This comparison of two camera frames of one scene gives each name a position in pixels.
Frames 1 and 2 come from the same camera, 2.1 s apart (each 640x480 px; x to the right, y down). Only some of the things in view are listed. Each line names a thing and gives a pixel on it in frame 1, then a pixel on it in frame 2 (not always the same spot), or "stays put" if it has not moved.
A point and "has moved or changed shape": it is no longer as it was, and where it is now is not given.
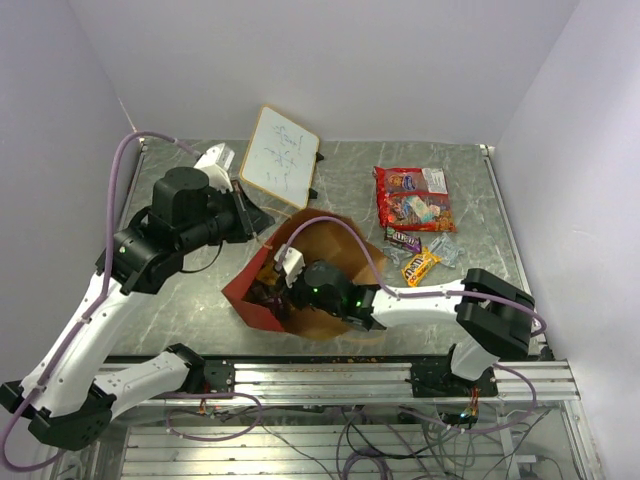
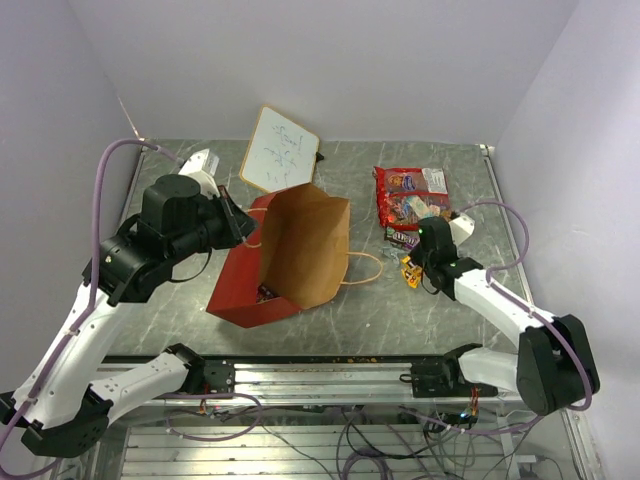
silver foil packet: x=395 y=255 stays put
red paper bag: x=316 y=235 has moved or changed shape
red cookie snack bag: x=413 y=199 stays put
